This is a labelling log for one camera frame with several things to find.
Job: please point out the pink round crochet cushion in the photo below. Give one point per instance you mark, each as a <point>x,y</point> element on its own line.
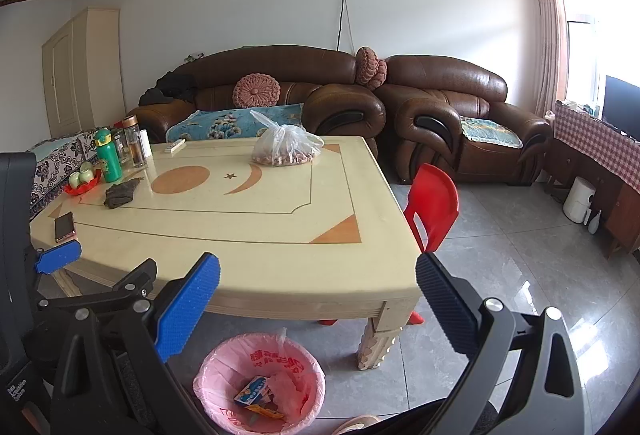
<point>365,64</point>
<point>256,91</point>
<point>380,74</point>

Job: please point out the window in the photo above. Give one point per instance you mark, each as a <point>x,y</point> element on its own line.
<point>582,40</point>

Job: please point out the blue floral blanket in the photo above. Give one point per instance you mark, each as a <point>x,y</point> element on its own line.
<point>215,125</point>

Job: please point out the red tray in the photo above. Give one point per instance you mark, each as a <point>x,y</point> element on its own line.
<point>82,190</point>

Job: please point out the white cylindrical cup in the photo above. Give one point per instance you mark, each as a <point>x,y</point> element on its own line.
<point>145,144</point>

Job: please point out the red plastic chair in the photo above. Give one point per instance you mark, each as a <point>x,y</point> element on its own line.
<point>432,205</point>

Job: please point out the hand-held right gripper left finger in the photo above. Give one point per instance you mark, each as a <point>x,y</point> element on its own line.
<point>187,305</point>

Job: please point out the black smartphone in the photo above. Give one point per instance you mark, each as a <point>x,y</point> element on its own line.
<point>65,226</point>

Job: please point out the clear plastic bag of nuts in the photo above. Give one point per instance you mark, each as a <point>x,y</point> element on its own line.
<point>285,145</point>

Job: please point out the brown wooden cabinet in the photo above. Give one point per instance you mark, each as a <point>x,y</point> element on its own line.
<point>620,210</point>

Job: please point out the person's light shoe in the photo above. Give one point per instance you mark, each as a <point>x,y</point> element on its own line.
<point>355,426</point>

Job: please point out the red checkered cloth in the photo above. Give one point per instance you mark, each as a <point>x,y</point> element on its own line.
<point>595,145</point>

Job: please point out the glass bottle with copper lid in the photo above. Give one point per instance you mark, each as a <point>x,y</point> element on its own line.
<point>136,145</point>

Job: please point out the small blue carton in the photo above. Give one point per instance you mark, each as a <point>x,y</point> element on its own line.
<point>251,391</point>

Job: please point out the black flat television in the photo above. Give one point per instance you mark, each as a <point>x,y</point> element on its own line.
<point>622,107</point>

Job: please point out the green kids water bottle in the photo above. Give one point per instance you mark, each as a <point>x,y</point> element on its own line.
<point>107,160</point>

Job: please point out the dark clothes pile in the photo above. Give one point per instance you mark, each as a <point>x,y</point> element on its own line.
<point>167,87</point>

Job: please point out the beige wooden table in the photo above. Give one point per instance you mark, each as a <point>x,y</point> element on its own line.
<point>300,302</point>

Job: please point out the brown leather sofa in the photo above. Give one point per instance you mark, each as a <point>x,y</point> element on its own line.
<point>280,62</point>

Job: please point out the white round appliance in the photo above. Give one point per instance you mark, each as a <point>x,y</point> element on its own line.
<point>579,200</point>

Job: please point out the pink curtain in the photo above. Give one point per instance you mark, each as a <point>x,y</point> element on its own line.
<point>550,35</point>

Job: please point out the white remote control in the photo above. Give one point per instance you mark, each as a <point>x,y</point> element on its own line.
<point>176,146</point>

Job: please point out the patterned daybed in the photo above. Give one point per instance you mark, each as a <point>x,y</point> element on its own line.
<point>50,160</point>

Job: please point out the teal seat cover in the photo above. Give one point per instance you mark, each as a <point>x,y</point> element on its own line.
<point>490,132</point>

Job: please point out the dark grey cloth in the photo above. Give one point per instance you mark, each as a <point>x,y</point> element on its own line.
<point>121,195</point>

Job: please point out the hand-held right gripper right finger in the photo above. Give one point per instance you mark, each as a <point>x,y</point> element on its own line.
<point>447,302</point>

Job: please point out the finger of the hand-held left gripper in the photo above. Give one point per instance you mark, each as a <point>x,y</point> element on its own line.
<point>125,287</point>
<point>57,256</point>

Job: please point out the clear glass tumbler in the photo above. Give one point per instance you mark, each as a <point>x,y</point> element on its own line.
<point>119,147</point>

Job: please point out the pink-lined trash bin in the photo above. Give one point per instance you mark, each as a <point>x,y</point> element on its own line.
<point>220,365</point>

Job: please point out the small white bottle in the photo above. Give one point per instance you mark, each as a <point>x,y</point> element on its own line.
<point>594,222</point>

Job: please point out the small green cup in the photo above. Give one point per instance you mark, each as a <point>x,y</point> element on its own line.
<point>87,173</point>
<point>75,180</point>

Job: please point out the cream wooden wardrobe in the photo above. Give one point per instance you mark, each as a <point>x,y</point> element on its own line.
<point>85,75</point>

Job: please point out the brown leather armchair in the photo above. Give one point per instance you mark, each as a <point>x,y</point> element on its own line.
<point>450,80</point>

